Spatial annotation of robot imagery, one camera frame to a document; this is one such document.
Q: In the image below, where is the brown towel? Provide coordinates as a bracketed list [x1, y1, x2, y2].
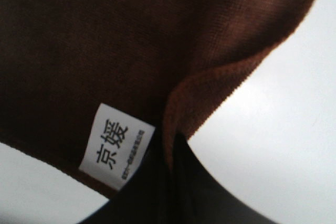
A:
[1, 0, 314, 197]

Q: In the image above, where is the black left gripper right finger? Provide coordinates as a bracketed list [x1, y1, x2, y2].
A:
[172, 134, 275, 223]

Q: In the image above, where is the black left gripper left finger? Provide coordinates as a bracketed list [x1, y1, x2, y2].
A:
[81, 129, 171, 224]

